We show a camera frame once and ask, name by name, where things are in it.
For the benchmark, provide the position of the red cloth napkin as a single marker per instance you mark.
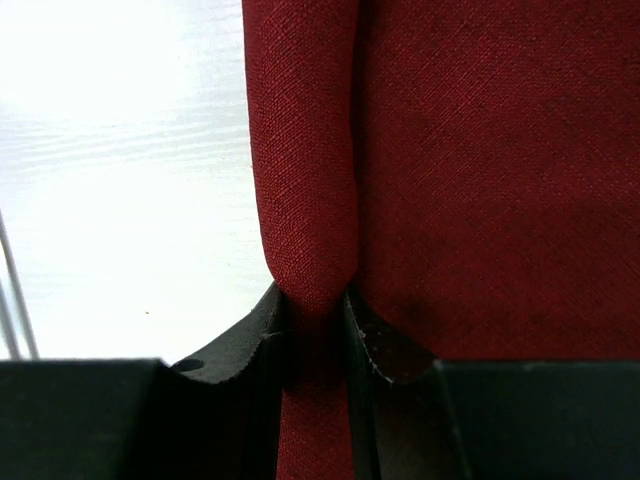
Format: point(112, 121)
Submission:
point(471, 167)

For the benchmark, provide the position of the aluminium frame rail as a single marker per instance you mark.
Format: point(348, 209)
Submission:
point(16, 327)

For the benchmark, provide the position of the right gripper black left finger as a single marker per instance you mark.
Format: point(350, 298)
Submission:
point(213, 415)

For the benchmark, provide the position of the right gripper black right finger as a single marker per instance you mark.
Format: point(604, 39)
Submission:
point(414, 416)

